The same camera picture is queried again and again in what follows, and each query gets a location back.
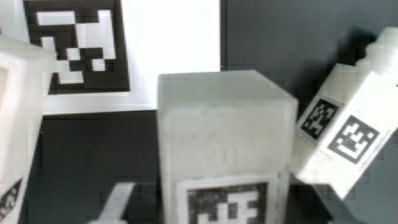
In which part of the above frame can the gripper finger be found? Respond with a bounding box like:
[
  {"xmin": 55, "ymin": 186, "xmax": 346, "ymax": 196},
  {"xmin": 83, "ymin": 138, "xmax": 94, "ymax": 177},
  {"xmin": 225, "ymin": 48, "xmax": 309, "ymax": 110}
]
[{"xmin": 87, "ymin": 182, "xmax": 135, "ymax": 224}]

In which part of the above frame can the white square table top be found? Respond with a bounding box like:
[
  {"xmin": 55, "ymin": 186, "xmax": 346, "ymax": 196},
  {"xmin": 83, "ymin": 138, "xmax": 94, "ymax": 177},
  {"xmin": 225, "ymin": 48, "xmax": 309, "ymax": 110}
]
[{"xmin": 0, "ymin": 35, "xmax": 56, "ymax": 224}]

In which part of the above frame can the white leg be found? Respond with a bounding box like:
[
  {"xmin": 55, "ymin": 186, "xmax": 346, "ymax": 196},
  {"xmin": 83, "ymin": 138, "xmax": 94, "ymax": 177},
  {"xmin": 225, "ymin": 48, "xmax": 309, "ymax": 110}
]
[
  {"xmin": 156, "ymin": 71, "xmax": 296, "ymax": 224},
  {"xmin": 291, "ymin": 27, "xmax": 398, "ymax": 196}
]

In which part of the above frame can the white marker tag sheet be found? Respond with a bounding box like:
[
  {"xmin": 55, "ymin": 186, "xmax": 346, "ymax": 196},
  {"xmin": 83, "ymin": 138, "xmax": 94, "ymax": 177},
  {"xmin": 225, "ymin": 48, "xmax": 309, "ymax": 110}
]
[{"xmin": 0, "ymin": 0, "xmax": 220, "ymax": 115}]

